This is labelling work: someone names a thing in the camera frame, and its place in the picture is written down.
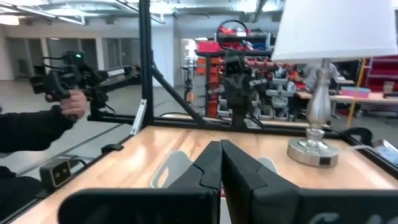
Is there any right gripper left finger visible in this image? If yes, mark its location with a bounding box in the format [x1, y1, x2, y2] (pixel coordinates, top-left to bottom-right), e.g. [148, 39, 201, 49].
[58, 140, 223, 224]

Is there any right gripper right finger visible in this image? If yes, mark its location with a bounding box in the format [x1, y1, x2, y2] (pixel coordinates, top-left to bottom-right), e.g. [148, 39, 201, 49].
[221, 139, 398, 224]

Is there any person's forearm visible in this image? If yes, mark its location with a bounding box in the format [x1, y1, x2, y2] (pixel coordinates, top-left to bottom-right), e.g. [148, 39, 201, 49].
[0, 105, 75, 154]

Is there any shelving rack with bins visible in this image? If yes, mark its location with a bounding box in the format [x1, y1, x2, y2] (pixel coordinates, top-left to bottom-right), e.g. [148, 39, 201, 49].
[195, 24, 301, 125]

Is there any black table edge clamp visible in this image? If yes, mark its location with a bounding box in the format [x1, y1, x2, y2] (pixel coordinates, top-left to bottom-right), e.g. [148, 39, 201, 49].
[100, 142, 124, 156]

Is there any white shade silver table lamp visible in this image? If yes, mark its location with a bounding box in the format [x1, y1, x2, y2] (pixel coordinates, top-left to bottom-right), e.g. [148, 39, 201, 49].
[271, 0, 398, 169]

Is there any pink and blue box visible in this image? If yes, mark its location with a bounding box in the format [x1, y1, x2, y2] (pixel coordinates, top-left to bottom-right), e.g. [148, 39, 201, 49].
[340, 86, 371, 99]

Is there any blue plastic tote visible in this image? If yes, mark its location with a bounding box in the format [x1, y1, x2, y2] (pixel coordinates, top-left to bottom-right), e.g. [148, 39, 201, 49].
[371, 139, 398, 167]

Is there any wooden background desk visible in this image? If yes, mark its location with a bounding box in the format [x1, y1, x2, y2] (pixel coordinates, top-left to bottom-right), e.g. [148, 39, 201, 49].
[295, 91, 398, 106]

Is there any person's hand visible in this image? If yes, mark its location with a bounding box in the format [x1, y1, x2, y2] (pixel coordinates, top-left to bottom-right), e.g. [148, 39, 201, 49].
[45, 89, 88, 121]

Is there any red storage shelf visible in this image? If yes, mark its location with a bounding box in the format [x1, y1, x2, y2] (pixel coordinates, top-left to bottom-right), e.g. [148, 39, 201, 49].
[362, 55, 398, 91]

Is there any person's leg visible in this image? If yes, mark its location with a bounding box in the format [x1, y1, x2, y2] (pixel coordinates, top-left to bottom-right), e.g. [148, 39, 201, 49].
[0, 166, 43, 220]

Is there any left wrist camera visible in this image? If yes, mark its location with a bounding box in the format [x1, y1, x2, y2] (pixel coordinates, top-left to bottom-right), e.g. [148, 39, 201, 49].
[224, 53, 247, 76]

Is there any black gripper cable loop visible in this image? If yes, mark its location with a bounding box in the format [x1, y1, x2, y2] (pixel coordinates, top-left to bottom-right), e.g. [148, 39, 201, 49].
[216, 19, 250, 54]

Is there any silver metal bracket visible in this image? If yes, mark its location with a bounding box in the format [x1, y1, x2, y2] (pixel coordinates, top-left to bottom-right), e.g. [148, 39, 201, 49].
[129, 98, 147, 136]

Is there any black aluminium table frame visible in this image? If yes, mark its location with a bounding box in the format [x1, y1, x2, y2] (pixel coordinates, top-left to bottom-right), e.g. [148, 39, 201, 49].
[0, 0, 398, 224]

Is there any yellow cable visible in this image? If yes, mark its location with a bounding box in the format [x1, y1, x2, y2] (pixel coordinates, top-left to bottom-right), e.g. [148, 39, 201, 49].
[346, 58, 368, 129]

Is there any black table-level camera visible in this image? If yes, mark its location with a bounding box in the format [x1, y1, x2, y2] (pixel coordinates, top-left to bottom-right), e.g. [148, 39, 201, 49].
[39, 157, 72, 190]

